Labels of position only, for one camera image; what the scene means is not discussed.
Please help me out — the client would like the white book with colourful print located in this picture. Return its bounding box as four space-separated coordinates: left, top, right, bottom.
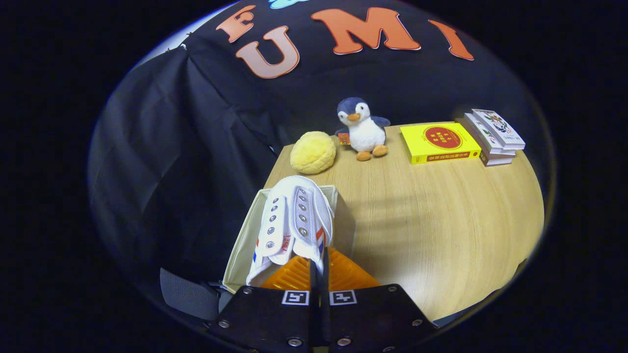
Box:
472 109 525 150

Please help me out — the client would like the yellow round plush toy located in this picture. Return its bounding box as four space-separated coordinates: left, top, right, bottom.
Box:
289 131 337 175

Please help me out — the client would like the yellow book with red circle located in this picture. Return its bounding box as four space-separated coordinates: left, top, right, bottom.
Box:
399 122 482 165

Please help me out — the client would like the penguin plush toy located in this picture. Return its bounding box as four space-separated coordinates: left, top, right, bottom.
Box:
335 97 392 162

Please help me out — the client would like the brown cover book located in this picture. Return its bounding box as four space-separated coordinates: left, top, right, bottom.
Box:
455 118 514 167

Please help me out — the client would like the white canvas shoe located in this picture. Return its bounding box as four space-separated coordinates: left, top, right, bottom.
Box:
245 176 335 287

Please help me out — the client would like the cream fabric storage box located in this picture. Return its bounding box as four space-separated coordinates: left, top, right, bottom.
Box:
159 184 356 322

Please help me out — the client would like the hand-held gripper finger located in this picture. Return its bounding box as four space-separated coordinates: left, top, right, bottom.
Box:
321 247 438 353
205 255 320 353

